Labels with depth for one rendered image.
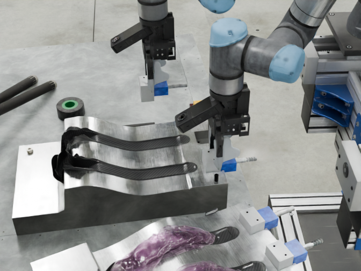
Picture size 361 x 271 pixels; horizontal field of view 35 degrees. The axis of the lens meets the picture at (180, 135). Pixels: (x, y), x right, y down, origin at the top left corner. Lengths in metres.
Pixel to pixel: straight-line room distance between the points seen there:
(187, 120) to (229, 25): 0.24
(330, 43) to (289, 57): 0.61
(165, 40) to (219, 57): 0.33
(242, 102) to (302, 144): 1.64
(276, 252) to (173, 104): 0.68
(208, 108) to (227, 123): 0.05
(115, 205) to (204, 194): 0.21
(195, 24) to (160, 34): 2.42
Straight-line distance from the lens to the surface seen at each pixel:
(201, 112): 1.25
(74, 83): 1.86
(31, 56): 2.04
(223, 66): 1.17
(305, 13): 1.20
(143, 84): 1.53
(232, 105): 1.26
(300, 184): 2.67
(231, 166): 1.37
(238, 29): 1.15
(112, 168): 1.36
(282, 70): 1.12
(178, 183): 1.33
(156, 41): 1.47
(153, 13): 1.41
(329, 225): 2.22
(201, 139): 1.49
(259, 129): 2.94
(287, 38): 1.17
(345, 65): 1.66
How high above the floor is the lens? 1.81
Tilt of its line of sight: 39 degrees down
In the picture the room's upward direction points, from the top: 1 degrees counter-clockwise
